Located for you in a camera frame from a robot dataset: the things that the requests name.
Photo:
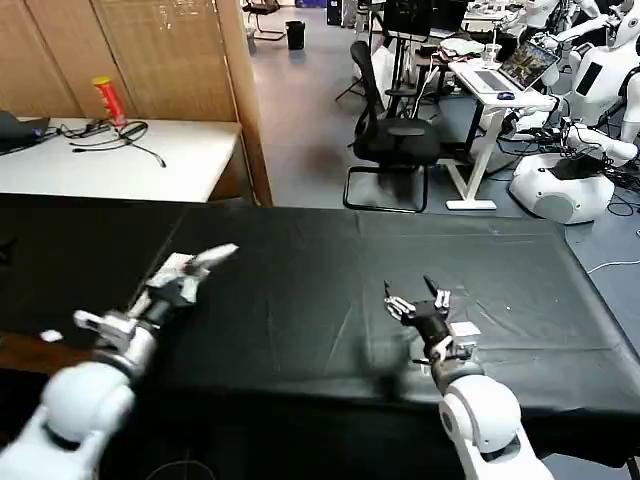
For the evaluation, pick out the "clear plastic cup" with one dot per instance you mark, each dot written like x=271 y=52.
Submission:
x=491 y=56

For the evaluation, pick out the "black trash bin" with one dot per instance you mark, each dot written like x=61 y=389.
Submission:
x=295 y=34

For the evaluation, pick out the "black bag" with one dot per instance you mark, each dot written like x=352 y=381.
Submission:
x=20 y=131

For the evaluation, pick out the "white plastic bag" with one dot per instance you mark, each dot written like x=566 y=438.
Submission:
x=384 y=70

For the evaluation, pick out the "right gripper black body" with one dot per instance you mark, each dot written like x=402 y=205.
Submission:
x=431 y=320

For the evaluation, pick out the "wooden partition panel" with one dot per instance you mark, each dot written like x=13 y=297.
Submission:
x=165 y=55

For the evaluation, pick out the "dark computer mouse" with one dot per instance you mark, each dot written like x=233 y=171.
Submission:
x=505 y=95

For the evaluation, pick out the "black cantilever chair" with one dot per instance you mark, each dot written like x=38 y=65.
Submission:
x=262 y=10

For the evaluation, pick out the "black monitor on stand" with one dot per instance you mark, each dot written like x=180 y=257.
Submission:
x=407 y=17

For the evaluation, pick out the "black tablecloth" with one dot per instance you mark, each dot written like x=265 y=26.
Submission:
x=325 y=300

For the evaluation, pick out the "white standing desk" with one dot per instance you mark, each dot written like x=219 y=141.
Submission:
x=492 y=100

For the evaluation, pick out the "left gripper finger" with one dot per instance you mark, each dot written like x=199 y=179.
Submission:
x=212 y=256
x=172 y=272

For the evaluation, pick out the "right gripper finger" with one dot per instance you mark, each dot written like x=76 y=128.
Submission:
x=397 y=302
x=440 y=297

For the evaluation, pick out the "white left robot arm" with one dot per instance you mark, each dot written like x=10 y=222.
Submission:
x=80 y=405

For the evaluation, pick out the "black office chair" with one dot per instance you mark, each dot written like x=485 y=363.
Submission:
x=395 y=135

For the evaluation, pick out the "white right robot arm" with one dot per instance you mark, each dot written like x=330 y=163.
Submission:
x=480 y=415

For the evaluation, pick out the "small white scrap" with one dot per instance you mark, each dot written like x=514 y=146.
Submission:
x=51 y=336

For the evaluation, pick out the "pile of folded cloths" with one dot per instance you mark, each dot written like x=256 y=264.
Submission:
x=462 y=49

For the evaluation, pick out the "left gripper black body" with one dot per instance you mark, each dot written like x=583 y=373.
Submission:
x=166 y=304

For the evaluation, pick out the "white humanoid robot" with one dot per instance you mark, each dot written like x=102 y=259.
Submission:
x=542 y=12
x=595 y=85

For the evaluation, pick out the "white side table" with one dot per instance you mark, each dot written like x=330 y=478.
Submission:
x=125 y=155

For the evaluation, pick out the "red can yellow lid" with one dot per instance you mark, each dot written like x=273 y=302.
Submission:
x=111 y=100

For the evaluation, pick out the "open silver laptop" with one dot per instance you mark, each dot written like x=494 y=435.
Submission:
x=525 y=65

